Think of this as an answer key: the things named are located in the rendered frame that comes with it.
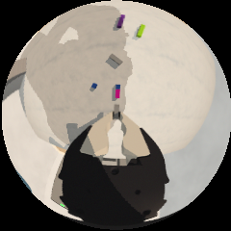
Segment magenta block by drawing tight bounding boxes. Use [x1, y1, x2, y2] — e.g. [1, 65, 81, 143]
[115, 90, 120, 98]

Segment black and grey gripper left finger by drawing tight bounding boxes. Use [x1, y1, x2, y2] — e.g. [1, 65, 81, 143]
[58, 111, 114, 180]

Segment lime green rod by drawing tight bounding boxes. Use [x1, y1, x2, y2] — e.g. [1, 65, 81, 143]
[137, 24, 145, 38]

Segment purple rod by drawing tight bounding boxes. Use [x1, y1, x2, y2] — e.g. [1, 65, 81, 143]
[117, 14, 125, 28]

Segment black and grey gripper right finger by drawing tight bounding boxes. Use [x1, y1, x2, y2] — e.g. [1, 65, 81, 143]
[118, 111, 169, 184]

